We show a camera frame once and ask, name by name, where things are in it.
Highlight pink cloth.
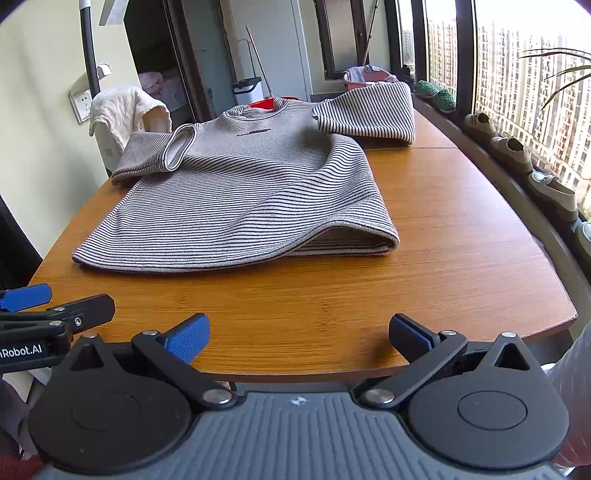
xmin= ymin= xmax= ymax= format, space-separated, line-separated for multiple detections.
xmin=138 ymin=68 xmax=186 ymax=112

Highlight striped knit sweater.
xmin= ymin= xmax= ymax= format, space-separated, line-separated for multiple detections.
xmin=71 ymin=80 xmax=416 ymax=274

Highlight white trash bin black lid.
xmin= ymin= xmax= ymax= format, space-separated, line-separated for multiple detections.
xmin=231 ymin=77 xmax=264 ymax=108

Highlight red plastic bucket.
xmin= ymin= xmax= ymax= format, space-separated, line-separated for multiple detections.
xmin=249 ymin=96 xmax=301 ymax=112

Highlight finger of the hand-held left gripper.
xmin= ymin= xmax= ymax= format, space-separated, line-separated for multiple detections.
xmin=0 ymin=284 xmax=52 ymax=315
xmin=44 ymin=294 xmax=116 ymax=334

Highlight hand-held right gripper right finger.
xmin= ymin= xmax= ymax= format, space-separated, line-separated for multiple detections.
xmin=358 ymin=314 xmax=532 ymax=409

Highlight black vacuum pole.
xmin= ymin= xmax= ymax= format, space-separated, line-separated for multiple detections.
xmin=79 ymin=0 xmax=103 ymax=94

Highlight white wall socket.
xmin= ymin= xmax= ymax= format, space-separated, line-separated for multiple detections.
xmin=69 ymin=88 xmax=96 ymax=125

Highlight wooden mop handle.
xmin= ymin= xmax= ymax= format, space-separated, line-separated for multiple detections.
xmin=244 ymin=25 xmax=274 ymax=99

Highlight pink plastic basin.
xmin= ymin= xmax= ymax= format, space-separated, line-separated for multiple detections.
xmin=342 ymin=65 xmax=399 ymax=90

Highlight black window frame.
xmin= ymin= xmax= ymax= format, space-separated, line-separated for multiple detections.
xmin=383 ymin=0 xmax=591 ymax=125

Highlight thin broom handle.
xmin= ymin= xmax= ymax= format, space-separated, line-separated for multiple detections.
xmin=362 ymin=0 xmax=380 ymax=66

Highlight green plant leaves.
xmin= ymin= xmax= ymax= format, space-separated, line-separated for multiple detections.
xmin=517 ymin=46 xmax=591 ymax=110

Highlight cream towel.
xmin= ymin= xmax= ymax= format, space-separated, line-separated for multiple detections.
xmin=89 ymin=85 xmax=172 ymax=152

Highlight white appliance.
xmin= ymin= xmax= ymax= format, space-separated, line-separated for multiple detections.
xmin=91 ymin=121 xmax=122 ymax=178

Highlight person's leg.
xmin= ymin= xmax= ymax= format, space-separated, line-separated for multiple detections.
xmin=546 ymin=322 xmax=591 ymax=468

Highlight beige shoe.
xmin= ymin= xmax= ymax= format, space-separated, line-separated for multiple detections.
xmin=526 ymin=171 xmax=581 ymax=223
xmin=490 ymin=136 xmax=534 ymax=175
xmin=464 ymin=112 xmax=498 ymax=140
xmin=574 ymin=221 xmax=591 ymax=260

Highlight dark framed glass door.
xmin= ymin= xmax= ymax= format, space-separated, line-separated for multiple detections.
xmin=313 ymin=0 xmax=402 ymax=81

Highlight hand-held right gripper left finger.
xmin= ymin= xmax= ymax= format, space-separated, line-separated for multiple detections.
xmin=69 ymin=313 xmax=238 ymax=411

